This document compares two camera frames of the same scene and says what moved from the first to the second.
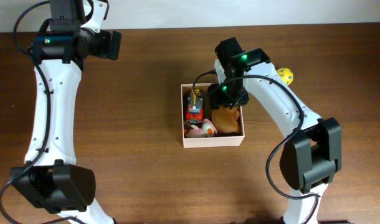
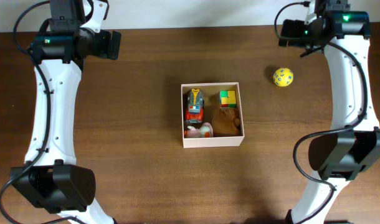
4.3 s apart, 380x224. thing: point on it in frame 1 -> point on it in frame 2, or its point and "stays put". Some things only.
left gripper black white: (112, 51) stays put
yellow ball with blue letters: (286, 74) stays put
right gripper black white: (215, 98) -> (294, 39)
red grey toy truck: (194, 112) stays put
